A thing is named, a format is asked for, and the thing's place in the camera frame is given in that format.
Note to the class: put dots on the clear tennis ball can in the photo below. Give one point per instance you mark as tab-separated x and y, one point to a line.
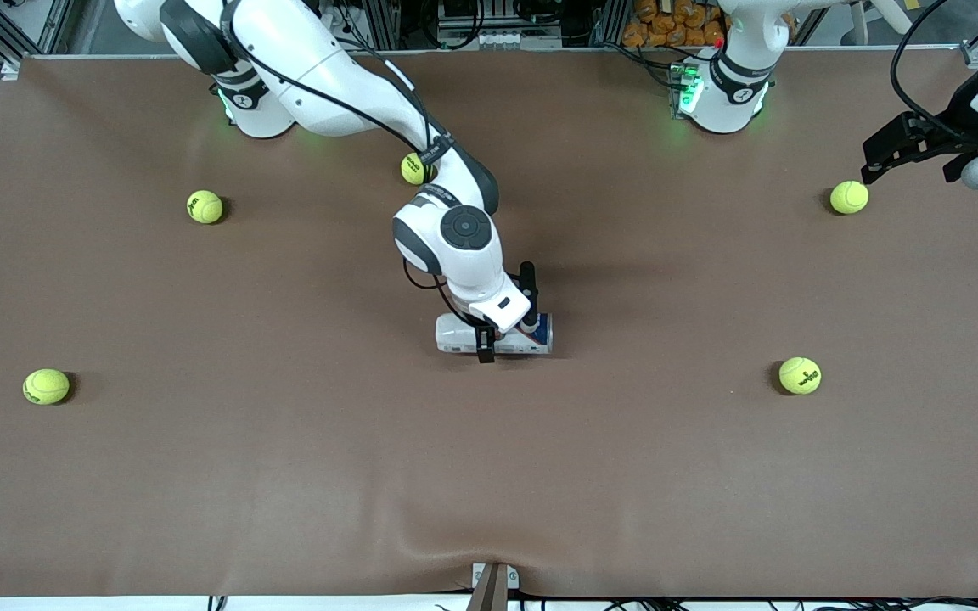
455	335

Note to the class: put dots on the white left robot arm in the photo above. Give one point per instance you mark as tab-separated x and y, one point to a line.
731	93

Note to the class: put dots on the yellow tennis ball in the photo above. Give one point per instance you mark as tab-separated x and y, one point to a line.
800	376
849	198
46	387
205	207
411	170

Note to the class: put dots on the control box with green light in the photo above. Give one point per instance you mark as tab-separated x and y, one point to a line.
686	89

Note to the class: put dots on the brown table mat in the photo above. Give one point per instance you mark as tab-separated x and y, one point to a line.
285	467

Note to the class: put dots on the white power strip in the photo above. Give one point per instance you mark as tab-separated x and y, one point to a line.
497	38

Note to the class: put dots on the bag of orange objects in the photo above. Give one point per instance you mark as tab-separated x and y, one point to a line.
667	25

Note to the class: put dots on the metal table clamp bracket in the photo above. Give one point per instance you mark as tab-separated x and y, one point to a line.
493	585

